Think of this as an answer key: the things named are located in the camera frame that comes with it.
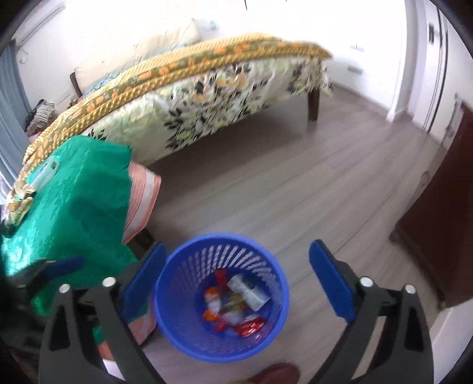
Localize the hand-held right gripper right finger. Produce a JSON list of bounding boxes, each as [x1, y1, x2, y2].
[[308, 239, 435, 384]]

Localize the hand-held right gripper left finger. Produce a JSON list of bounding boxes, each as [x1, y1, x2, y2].
[[39, 242, 169, 384]]

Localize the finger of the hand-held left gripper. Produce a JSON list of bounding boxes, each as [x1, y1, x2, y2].
[[7, 256, 85, 296]]

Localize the blue plastic basket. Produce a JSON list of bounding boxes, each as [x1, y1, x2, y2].
[[153, 232, 291, 362]]

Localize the gold foil wrappers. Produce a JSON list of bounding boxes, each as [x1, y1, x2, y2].
[[7, 197, 34, 224]]

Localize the orange wrapper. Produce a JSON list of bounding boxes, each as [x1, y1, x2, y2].
[[203, 287, 224, 322]]

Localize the white milk carton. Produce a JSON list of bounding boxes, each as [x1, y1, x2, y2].
[[227, 275, 269, 311]]

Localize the crushed red can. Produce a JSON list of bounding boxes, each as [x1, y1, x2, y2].
[[236, 318, 267, 338]]

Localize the clear plastic box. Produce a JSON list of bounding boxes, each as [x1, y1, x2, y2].
[[33, 158, 60, 185]]

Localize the green tablecloth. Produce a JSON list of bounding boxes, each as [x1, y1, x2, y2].
[[0, 136, 156, 348]]

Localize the pink striped cloth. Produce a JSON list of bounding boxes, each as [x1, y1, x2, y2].
[[98, 162, 162, 360]]

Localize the dark wooden cabinet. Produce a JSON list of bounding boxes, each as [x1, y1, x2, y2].
[[390, 101, 473, 309]]

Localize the pile of clothes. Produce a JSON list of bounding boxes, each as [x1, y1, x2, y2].
[[25, 99, 57, 134]]

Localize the grey blue curtain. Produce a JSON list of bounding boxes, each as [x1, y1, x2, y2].
[[0, 42, 32, 178]]

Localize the floral covered bed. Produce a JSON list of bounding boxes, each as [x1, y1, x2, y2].
[[79, 59, 335, 165]]

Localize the blue floral pillow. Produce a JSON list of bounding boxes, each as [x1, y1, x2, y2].
[[84, 67, 126, 95]]

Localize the bed with yellow blanket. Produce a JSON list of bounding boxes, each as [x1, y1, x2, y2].
[[22, 32, 333, 167]]

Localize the white wardrobe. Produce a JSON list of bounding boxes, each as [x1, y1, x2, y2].
[[281, 0, 407, 119]]

